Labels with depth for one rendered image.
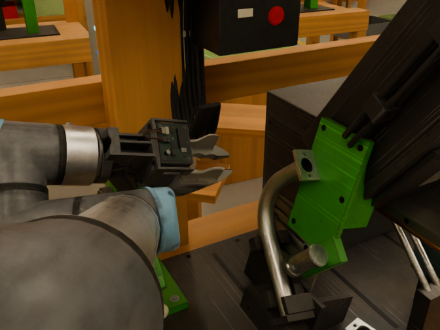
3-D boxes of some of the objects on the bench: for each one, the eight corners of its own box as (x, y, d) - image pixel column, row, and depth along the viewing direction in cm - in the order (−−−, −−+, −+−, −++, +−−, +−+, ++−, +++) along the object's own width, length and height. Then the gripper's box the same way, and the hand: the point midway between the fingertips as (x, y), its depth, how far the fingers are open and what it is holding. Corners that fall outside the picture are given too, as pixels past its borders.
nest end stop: (297, 322, 86) (315, 316, 83) (271, 327, 83) (288, 322, 80) (296, 315, 87) (313, 309, 83) (269, 320, 84) (286, 314, 80)
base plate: (583, 257, 109) (586, 250, 108) (109, 507, 63) (107, 499, 62) (432, 177, 141) (433, 171, 140) (48, 304, 96) (47, 296, 95)
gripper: (110, 181, 55) (259, 182, 66) (102, 101, 58) (246, 114, 70) (90, 202, 62) (228, 200, 73) (84, 129, 65) (217, 138, 76)
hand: (220, 165), depth 73 cm, fingers closed
